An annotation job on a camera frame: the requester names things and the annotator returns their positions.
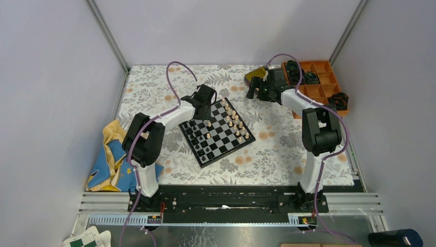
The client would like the black grey chess board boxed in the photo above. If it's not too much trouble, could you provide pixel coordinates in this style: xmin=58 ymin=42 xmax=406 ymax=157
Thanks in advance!
xmin=179 ymin=98 xmax=256 ymax=168

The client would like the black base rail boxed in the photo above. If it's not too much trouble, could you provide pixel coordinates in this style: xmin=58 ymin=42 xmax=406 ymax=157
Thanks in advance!
xmin=128 ymin=185 xmax=329 ymax=224

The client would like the rolled blue floral tie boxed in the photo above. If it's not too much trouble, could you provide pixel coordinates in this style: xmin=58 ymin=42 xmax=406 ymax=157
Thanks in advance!
xmin=285 ymin=60 xmax=301 ymax=73

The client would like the green white checker card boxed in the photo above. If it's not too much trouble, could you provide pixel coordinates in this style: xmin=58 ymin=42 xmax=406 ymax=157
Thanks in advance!
xmin=62 ymin=226 xmax=112 ymax=247

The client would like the floral table mat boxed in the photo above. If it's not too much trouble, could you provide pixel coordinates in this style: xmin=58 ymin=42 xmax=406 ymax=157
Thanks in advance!
xmin=116 ymin=64 xmax=356 ymax=187

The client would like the orange wooden divider tray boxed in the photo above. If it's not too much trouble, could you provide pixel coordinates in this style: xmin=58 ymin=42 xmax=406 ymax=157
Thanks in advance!
xmin=281 ymin=60 xmax=349 ymax=117

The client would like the dark blue cylinder bottle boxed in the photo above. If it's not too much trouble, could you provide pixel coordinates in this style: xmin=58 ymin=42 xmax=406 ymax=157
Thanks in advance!
xmin=368 ymin=228 xmax=424 ymax=247

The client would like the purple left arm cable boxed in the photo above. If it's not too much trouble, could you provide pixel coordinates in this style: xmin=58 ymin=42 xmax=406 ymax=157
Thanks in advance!
xmin=119 ymin=61 xmax=198 ymax=247

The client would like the blue yellow cloth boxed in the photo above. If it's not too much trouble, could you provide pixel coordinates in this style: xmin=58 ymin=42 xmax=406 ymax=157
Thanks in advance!
xmin=86 ymin=119 xmax=162 ymax=192

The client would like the rolled black orange tie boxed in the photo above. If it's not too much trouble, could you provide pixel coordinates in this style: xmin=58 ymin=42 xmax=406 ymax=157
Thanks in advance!
xmin=328 ymin=92 xmax=349 ymax=111

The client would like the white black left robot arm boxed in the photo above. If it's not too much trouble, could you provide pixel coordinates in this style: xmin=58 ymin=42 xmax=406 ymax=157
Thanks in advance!
xmin=122 ymin=84 xmax=216 ymax=211

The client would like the rolled green floral tie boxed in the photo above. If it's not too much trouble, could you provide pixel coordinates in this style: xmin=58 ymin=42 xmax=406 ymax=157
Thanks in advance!
xmin=304 ymin=71 xmax=320 ymax=85

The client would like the rolled dark floral tie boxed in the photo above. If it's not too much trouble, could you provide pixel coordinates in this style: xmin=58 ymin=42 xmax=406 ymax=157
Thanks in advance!
xmin=288 ymin=68 xmax=305 ymax=85

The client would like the gold tin box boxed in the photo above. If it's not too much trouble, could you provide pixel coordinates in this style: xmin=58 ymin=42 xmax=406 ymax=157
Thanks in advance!
xmin=244 ymin=66 xmax=266 ymax=85

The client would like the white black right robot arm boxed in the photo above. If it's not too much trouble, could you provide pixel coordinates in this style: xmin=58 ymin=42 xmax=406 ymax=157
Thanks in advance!
xmin=244 ymin=66 xmax=342 ymax=212

